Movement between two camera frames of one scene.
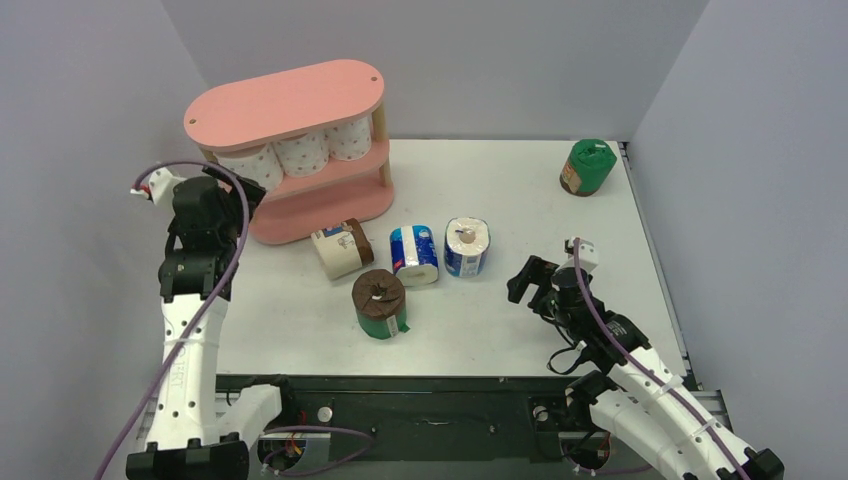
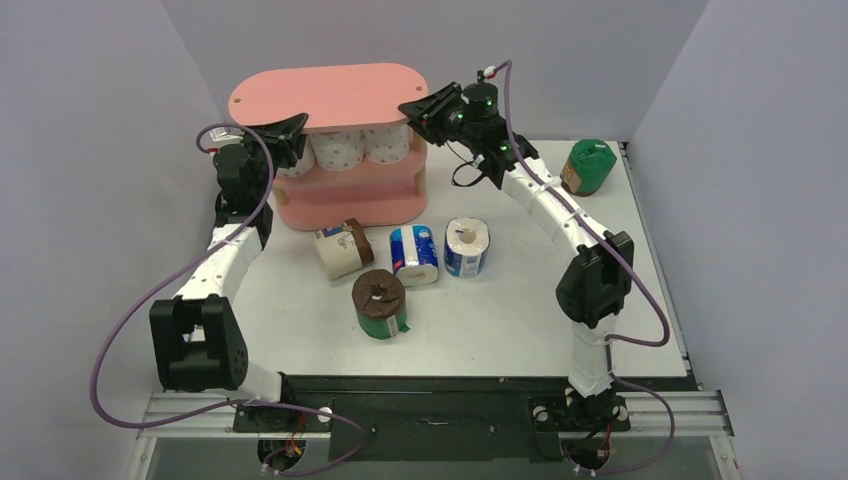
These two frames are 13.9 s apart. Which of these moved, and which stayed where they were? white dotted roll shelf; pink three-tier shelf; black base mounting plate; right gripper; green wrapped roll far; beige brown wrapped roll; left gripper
Moved: white dotted roll shelf; pink three-tier shelf; right gripper; left gripper
Stayed: black base mounting plate; green wrapped roll far; beige brown wrapped roll
